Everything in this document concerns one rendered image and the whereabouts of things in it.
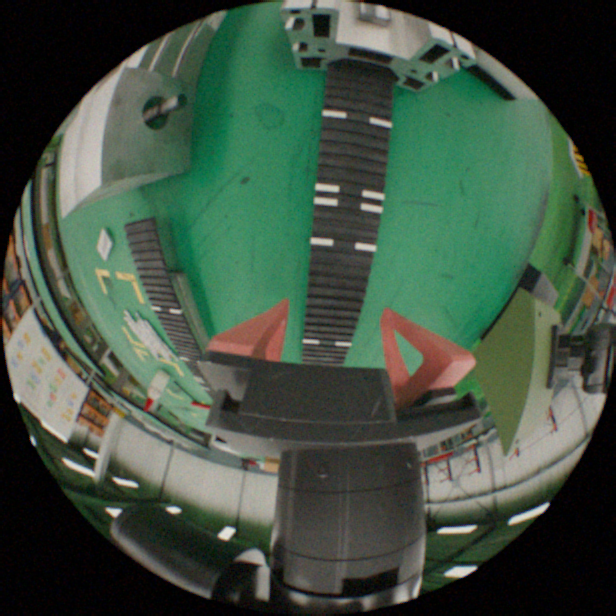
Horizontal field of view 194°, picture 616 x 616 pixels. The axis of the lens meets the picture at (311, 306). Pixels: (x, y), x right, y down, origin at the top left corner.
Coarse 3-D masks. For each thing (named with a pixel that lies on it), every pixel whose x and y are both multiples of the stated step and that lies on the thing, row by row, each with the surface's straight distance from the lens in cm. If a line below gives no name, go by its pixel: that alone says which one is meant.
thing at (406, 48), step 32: (288, 0) 14; (320, 0) 14; (288, 32) 15; (320, 32) 16; (352, 32) 17; (384, 32) 18; (416, 32) 17; (448, 32) 16; (320, 64) 19; (384, 64) 17; (416, 64) 17; (448, 64) 16
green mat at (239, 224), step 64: (256, 64) 21; (192, 128) 21; (256, 128) 17; (320, 128) 17; (448, 128) 21; (512, 128) 30; (128, 192) 27; (192, 192) 20; (256, 192) 17; (384, 192) 17; (448, 192) 20; (512, 192) 27; (128, 256) 31; (192, 256) 22; (256, 256) 18; (384, 256) 18; (448, 256) 21; (512, 256) 30; (448, 320) 28; (192, 384) 52
